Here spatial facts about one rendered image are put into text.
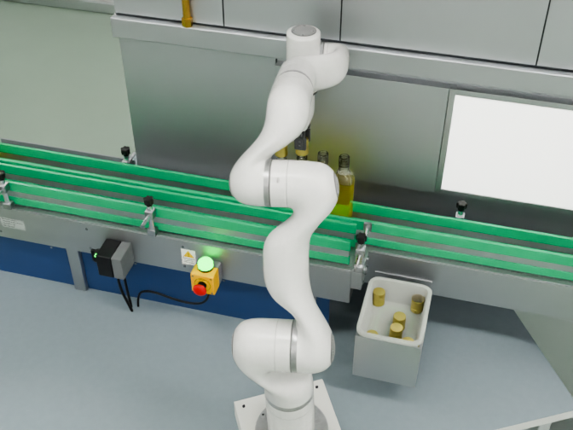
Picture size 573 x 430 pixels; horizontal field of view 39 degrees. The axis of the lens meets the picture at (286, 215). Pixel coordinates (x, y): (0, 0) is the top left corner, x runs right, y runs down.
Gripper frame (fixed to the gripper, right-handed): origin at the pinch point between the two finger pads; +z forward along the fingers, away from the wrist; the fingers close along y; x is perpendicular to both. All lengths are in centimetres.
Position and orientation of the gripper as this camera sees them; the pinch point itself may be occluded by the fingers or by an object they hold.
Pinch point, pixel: (302, 138)
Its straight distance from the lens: 218.7
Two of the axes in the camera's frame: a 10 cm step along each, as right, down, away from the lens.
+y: -2.7, 6.1, -7.4
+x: 9.6, 1.7, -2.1
